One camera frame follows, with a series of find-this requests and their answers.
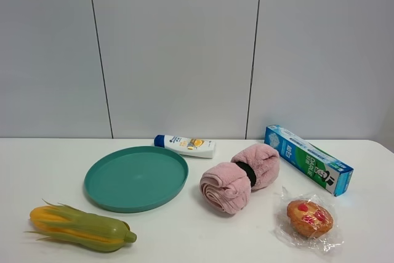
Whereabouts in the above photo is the white shampoo bottle blue cap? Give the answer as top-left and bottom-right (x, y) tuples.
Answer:
(153, 135), (216, 159)

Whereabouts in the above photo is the pink rolled towel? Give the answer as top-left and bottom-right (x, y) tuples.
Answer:
(199, 144), (280, 215)

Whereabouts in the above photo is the teal round plastic plate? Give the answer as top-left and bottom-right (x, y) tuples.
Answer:
(84, 146), (189, 213)

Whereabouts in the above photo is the wrapped muffin with red topping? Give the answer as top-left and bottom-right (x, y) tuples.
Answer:
(273, 187), (344, 256)

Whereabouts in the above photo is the blue green toothpaste box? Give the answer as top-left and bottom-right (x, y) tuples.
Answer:
(264, 125), (353, 196)

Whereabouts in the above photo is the toy corn cob green husk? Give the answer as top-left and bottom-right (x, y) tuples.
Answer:
(30, 203), (137, 253)

